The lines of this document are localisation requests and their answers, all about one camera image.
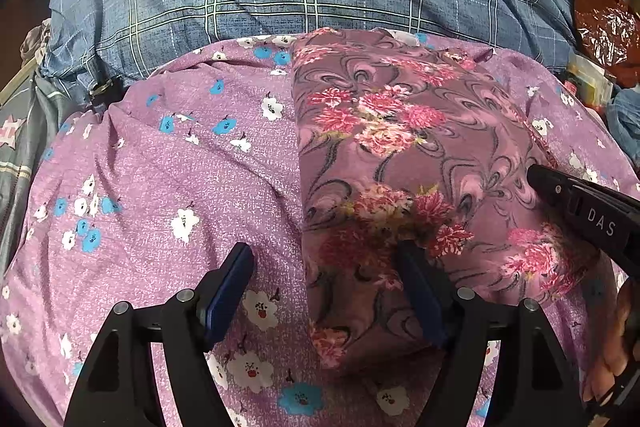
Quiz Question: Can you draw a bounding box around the maroon floral garment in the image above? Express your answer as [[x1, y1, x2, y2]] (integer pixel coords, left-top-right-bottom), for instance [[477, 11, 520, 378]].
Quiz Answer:
[[290, 27, 601, 370]]

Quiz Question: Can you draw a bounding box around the blue denim cloth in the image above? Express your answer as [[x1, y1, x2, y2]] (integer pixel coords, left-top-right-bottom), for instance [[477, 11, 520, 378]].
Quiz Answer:
[[605, 84, 640, 152]]

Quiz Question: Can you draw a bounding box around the pale crumpled cloth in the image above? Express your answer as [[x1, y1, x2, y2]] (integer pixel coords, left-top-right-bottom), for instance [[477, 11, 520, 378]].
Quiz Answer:
[[20, 19, 53, 64]]

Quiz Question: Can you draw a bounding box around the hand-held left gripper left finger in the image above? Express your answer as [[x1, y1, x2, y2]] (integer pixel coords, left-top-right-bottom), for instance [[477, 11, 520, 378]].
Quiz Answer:
[[62, 242, 256, 427]]

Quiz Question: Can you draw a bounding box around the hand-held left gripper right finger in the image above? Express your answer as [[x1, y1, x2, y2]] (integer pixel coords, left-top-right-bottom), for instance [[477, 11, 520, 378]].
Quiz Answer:
[[397, 241, 586, 427]]

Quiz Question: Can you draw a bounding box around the person's right hand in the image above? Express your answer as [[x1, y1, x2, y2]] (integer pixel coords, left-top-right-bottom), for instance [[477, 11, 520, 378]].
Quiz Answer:
[[582, 274, 640, 405]]

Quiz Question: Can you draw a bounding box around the red plastic packet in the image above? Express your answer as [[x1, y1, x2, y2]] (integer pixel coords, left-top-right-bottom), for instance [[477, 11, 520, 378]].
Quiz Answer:
[[572, 0, 640, 80]]

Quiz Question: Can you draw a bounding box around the purple flowered bedsheet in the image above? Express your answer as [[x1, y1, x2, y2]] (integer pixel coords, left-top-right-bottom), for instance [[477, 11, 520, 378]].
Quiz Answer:
[[0, 29, 640, 427]]

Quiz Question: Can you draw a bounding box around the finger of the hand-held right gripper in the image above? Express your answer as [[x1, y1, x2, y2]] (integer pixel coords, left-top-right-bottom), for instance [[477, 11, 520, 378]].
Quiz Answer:
[[526, 163, 577, 229]]

